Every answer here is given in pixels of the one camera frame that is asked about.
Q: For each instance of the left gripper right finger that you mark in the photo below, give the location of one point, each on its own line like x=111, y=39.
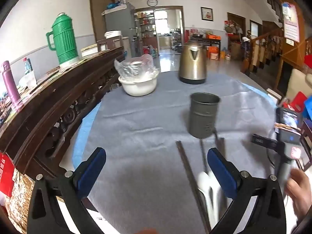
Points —
x=268, y=214

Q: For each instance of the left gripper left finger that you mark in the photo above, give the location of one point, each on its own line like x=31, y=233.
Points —
x=44, y=214

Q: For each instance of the dark chopstick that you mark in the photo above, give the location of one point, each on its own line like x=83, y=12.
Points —
x=203, y=154
x=217, y=140
x=194, y=187

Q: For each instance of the white plastic spoon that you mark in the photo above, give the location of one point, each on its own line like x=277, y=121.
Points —
x=209, y=186

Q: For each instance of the person right hand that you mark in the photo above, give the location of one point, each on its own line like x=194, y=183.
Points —
x=299, y=190

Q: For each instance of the red box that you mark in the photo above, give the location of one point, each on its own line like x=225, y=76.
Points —
x=6, y=175

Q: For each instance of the dark wooden bench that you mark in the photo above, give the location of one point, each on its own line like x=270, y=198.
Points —
x=38, y=134

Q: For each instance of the grey metal utensil holder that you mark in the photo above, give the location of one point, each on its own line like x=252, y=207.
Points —
x=203, y=114

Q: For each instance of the grey tablecloth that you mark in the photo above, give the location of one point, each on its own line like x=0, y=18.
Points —
x=143, y=183

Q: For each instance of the purple thermos bottle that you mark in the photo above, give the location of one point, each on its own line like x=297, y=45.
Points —
x=10, y=85

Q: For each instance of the steel electric kettle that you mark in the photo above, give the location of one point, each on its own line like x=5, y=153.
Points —
x=192, y=68

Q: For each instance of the plastic water bottle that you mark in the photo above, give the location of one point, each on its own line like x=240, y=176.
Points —
x=27, y=66

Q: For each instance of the white bowl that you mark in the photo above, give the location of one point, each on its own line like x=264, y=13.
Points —
x=141, y=87

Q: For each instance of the clear plastic bag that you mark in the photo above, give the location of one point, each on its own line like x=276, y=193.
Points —
x=138, y=69

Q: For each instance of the grey refrigerator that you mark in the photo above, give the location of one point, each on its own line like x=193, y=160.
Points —
x=121, y=18

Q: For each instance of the wall calendar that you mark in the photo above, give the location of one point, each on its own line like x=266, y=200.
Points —
x=291, y=26

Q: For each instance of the framed wall picture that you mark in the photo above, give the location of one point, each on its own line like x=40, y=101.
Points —
x=206, y=14

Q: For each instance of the round wall clock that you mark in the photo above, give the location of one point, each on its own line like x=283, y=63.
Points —
x=152, y=3

